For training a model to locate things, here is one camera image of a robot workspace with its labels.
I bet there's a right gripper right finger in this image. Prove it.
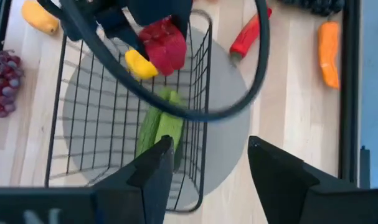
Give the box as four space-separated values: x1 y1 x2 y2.
247 135 378 224

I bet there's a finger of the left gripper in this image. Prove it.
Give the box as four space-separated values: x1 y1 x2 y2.
171 14 193 39
95 12 149 60

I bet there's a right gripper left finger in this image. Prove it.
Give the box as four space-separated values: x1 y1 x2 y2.
92 134 176 224

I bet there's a red bumpy fruit block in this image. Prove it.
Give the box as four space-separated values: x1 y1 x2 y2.
138 17 189 77

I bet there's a yellow lemon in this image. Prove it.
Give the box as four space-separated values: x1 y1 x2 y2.
125 49 159 80

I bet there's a long green cucumber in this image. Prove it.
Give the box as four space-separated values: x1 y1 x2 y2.
135 88 163 158

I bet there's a long red pepper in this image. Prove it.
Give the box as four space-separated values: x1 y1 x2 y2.
229 7 273 62

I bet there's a black wire basket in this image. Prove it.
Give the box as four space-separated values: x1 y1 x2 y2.
44 9 214 214

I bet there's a short green cucumber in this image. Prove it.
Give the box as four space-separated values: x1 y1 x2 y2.
154 90 186 170

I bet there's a yellow mango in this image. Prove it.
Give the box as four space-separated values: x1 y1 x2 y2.
20 0 60 35

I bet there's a black plastic grape bunch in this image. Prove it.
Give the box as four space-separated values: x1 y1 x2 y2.
277 0 347 18

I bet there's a long orange pepper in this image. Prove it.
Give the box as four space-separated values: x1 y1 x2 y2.
318 21 342 91

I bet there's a grey round mat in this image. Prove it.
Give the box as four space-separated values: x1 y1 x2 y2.
61 26 252 211

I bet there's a dark red grape bunch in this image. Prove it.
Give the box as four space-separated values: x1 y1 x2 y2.
0 49 25 119

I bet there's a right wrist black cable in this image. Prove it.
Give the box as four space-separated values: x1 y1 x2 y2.
37 0 270 123

